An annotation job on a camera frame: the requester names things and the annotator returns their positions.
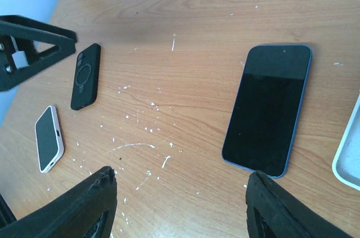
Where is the blue smartphone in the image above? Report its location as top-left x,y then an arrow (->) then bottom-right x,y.
222,44 -> 312,178

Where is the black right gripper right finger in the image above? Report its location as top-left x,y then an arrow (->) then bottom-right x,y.
245,171 -> 350,237

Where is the black phone case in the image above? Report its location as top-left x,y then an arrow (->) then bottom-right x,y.
70,43 -> 101,110

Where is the pink cased smartphone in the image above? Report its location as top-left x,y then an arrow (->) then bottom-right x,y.
34,105 -> 65,173

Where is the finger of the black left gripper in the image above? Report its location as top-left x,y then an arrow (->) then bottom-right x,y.
1,15 -> 77,92

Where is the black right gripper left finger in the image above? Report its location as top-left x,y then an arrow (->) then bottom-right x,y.
1,166 -> 118,237

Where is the white phone case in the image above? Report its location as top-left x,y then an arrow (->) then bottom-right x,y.
332,97 -> 360,190

